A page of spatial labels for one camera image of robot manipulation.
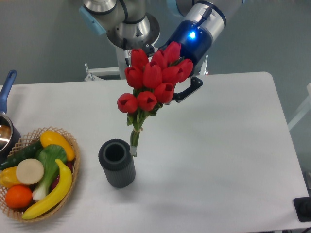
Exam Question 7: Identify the orange plastic fruit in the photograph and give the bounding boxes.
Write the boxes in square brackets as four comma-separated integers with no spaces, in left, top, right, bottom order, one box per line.
[5,185,32,209]

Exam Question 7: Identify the woven wicker basket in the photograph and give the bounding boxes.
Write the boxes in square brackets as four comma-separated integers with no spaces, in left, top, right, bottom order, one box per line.
[0,127,80,223]

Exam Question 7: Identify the beige round slice toy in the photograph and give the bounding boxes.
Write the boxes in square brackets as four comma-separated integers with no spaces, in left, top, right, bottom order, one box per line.
[16,159,44,185]

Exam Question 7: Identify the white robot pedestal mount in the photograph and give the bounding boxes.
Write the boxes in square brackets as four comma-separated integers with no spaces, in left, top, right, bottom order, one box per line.
[84,47,208,81]

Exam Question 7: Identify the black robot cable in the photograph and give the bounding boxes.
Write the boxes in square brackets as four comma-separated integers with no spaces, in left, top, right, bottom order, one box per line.
[122,38,132,67]

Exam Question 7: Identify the black device at edge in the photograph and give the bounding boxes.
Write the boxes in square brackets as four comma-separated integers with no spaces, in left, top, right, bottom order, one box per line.
[293,197,311,222]

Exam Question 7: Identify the white frame at right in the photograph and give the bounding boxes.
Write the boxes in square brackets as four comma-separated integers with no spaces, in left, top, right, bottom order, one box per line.
[288,83,311,131]

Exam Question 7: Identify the dark grey ribbed vase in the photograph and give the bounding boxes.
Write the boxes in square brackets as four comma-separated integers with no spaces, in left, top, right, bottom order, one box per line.
[98,139,136,188]

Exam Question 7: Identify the yellow squash toy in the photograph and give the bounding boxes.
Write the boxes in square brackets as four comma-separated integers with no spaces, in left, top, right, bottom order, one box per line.
[40,131,75,161]

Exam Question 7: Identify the red tulip bouquet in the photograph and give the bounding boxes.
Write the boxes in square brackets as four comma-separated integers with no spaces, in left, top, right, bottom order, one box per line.
[117,41,193,156]

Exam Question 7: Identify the blue handled saucepan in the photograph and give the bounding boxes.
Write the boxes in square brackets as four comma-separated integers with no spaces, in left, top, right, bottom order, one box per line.
[0,70,21,163]

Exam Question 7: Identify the green cucumber toy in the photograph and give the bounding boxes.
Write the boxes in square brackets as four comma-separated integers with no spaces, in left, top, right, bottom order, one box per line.
[0,141,43,170]

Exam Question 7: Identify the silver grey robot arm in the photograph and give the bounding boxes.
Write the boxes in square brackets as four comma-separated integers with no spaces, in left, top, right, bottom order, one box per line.
[79,0,244,81]

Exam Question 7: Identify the green bok choy toy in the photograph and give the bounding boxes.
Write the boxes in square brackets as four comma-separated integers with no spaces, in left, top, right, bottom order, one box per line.
[33,144,67,201]

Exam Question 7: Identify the yellow plastic banana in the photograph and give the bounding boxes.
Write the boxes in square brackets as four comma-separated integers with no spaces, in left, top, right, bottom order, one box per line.
[22,159,72,220]

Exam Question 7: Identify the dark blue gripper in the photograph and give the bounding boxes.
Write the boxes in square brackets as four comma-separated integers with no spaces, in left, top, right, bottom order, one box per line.
[142,20,212,103]

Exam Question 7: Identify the yellow bell pepper toy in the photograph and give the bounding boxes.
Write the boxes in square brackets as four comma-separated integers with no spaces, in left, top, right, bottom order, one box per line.
[0,166,22,188]

